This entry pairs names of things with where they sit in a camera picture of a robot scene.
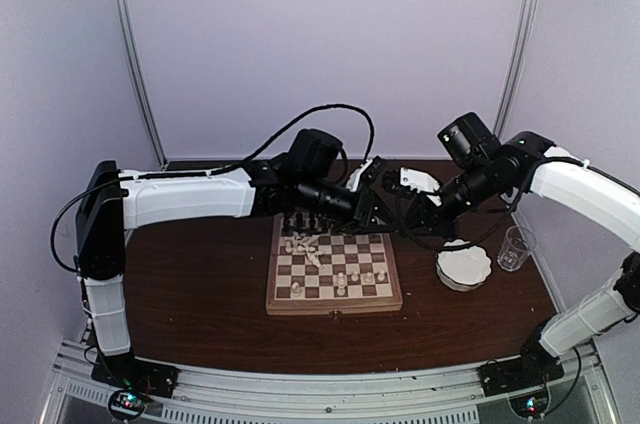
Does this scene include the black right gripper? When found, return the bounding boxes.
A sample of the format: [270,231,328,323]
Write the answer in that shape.
[400,159,498,240]

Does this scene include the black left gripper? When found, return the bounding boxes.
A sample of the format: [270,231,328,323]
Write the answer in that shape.
[299,175,403,236]

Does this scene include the wooden chess board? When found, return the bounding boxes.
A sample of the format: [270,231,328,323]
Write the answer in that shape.
[265,214,403,316]

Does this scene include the white knight chess piece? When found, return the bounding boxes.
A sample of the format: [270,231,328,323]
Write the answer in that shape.
[290,282,304,298]

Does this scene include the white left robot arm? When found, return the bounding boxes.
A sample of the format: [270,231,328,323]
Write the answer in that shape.
[75,160,403,388]

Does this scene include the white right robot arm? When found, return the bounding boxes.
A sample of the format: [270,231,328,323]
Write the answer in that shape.
[383,130,639,386]

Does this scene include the black chess pieces rows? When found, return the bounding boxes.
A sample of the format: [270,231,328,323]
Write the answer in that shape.
[280,211,331,237]

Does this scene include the pile of white chess pieces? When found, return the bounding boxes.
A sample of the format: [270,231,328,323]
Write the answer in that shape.
[280,233,325,269]

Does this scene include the right round controller board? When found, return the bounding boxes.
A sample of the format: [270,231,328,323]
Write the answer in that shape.
[509,390,550,420]

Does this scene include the round controller board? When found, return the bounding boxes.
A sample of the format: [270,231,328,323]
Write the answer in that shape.
[509,390,550,420]
[107,389,150,421]

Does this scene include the left round controller board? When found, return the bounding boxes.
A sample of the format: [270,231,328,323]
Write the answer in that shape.
[107,389,150,421]

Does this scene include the white scalloped ceramic bowl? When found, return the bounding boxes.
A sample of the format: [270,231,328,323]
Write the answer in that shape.
[436,246,492,292]

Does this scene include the clear drinking glass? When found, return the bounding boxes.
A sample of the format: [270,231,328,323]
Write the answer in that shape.
[497,226,536,272]

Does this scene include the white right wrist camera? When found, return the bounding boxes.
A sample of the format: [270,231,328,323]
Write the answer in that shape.
[399,167,441,206]

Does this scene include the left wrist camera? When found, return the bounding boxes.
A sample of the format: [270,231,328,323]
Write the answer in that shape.
[345,156,386,192]

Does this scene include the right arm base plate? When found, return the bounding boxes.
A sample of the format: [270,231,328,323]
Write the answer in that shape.
[478,357,565,397]

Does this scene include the right aluminium frame post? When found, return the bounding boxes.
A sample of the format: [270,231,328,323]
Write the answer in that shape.
[493,0,539,137]

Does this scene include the aluminium frame post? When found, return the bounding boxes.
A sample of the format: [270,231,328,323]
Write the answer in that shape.
[493,0,539,137]
[114,0,169,169]

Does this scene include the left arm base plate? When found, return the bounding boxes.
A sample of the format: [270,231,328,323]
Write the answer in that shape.
[91,359,179,398]

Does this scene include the aluminium front rail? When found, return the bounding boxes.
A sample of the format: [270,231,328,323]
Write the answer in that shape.
[34,339,622,423]

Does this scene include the left aluminium frame post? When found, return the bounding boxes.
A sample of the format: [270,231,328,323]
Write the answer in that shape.
[114,0,169,169]

